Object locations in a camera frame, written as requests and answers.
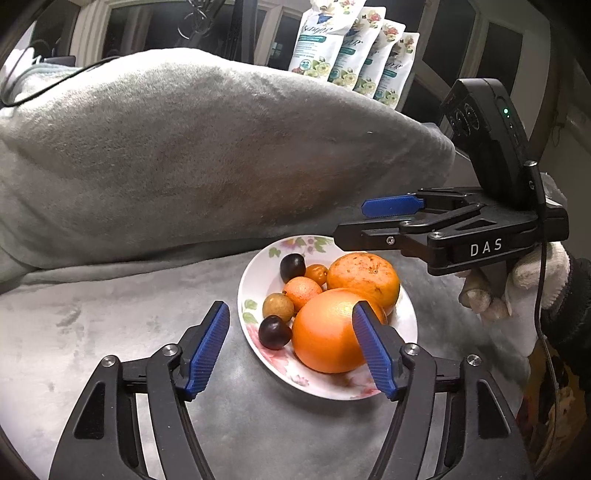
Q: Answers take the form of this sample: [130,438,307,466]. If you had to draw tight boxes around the rough spotted orange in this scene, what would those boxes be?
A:
[327,252,401,315]

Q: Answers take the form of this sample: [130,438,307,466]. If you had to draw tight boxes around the tiny orange kumquat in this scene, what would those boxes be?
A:
[304,264,328,287]

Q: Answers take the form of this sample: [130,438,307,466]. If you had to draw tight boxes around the dark plum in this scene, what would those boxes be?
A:
[280,253,307,283]
[259,315,293,350]

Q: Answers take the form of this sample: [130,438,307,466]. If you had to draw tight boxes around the small mandarin orange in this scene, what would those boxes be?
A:
[283,276,322,312]

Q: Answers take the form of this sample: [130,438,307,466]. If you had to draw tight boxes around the large smooth orange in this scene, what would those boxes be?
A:
[291,288,387,374]

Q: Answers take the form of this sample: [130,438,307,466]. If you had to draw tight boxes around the brown longan fruit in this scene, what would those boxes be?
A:
[263,293,296,323]

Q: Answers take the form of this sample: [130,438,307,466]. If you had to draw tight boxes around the floral white plate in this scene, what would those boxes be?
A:
[238,235,418,401]

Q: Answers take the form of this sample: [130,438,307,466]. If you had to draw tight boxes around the right white gloved hand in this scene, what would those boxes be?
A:
[454,172,572,358]

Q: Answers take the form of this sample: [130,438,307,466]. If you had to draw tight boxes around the refill pouch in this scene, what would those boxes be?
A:
[329,6,387,91]
[353,20,406,98]
[287,0,365,80]
[374,32,420,109]

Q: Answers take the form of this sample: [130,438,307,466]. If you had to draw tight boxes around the grey sofa back cushion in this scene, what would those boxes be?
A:
[1,48,455,288]

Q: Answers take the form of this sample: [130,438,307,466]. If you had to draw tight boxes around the black tripod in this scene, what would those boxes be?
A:
[177,0,260,65]

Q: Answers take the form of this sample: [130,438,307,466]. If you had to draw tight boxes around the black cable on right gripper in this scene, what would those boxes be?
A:
[523,159,562,462]

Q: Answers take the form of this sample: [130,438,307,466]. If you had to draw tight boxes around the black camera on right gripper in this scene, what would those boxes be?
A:
[442,78,544,210]

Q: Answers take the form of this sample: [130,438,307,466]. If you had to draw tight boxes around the black cable on cushion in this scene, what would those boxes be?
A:
[0,38,122,108]

